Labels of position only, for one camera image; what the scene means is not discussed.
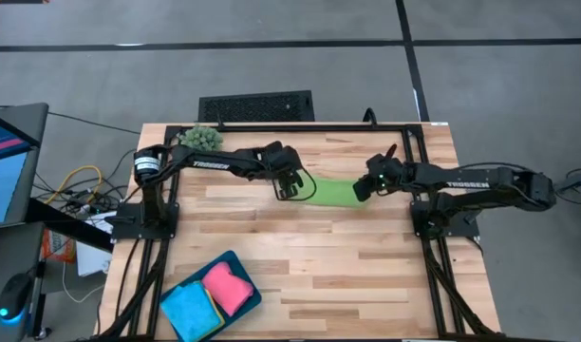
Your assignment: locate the pink microfiber towel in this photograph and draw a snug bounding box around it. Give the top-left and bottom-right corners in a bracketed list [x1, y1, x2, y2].
[200, 260, 255, 318]

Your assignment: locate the black metal table frame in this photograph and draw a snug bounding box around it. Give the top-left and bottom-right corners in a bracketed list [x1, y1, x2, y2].
[98, 122, 503, 342]

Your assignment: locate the green microfiber towel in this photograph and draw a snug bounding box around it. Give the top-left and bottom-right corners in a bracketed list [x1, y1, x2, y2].
[297, 173, 367, 209]

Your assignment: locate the black perforated box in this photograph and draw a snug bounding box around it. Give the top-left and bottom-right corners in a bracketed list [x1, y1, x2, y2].
[197, 89, 316, 124]

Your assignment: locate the teal plastic tray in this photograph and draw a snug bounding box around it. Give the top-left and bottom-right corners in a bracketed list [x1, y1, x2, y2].
[159, 250, 263, 342]

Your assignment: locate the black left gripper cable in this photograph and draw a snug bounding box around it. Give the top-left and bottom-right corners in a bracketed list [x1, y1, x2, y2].
[271, 168, 318, 203]

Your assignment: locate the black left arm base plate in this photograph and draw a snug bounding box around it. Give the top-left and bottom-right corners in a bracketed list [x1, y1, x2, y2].
[110, 201, 181, 241]

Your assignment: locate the orange packet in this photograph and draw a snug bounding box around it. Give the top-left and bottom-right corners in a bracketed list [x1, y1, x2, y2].
[41, 229, 77, 264]

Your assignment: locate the computer monitor with blue screen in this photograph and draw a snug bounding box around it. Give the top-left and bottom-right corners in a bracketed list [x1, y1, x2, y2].
[0, 103, 49, 229]

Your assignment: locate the blue microfiber towel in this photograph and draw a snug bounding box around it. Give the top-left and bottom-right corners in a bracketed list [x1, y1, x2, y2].
[160, 280, 224, 342]

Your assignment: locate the grey side desk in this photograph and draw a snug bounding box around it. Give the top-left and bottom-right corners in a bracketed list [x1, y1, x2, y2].
[0, 197, 115, 342]

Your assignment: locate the potted artificial green plant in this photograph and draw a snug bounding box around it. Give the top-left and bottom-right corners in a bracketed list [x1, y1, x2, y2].
[178, 123, 224, 153]

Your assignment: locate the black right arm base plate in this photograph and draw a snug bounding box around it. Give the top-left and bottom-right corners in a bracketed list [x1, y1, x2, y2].
[411, 199, 481, 239]

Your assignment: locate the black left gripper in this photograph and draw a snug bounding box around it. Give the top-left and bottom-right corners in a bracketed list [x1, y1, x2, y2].
[264, 141, 305, 200]

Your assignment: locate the white paper sheet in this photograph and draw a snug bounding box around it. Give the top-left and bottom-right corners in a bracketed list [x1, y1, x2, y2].
[75, 211, 114, 277]

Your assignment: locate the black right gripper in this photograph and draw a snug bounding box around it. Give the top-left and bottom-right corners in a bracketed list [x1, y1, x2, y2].
[352, 143, 408, 203]

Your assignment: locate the black computer mouse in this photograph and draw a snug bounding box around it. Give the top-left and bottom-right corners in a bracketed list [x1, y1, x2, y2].
[0, 273, 33, 327]

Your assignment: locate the yellow cable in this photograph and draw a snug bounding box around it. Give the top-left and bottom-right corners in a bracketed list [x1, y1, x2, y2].
[46, 164, 103, 205]

